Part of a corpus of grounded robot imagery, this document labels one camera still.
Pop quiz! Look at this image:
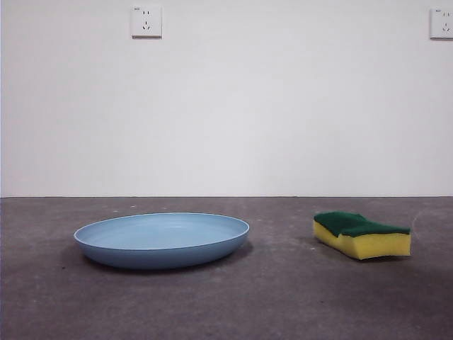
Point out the light blue round plate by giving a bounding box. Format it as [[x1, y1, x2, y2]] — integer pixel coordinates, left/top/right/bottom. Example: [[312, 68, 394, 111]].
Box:
[[73, 211, 251, 270]]

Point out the yellow sponge with green scourer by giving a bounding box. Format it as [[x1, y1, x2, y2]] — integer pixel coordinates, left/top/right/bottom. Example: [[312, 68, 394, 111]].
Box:
[[313, 211, 412, 261]]

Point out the white wall socket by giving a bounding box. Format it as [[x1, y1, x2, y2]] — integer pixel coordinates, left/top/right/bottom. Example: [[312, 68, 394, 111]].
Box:
[[429, 8, 453, 40], [131, 5, 164, 40]]

